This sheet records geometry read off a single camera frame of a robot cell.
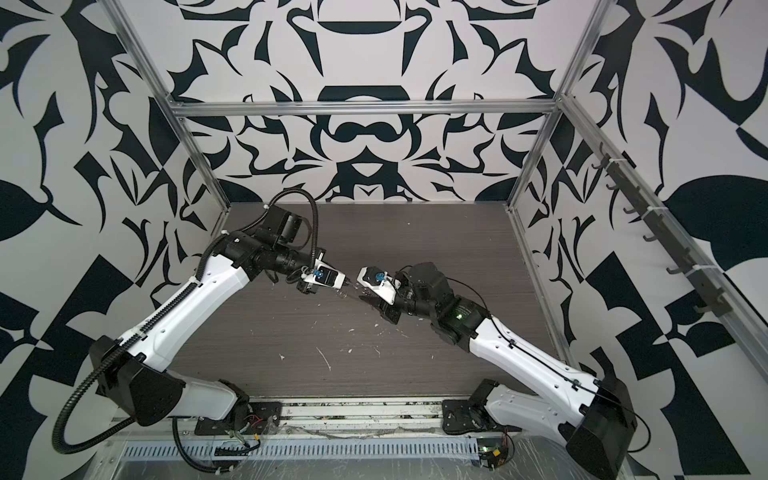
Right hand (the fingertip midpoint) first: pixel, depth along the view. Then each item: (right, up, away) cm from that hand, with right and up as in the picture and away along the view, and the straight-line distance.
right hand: (367, 287), depth 70 cm
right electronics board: (+29, -39, +1) cm, 49 cm away
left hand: (-5, +4, +1) cm, 6 cm away
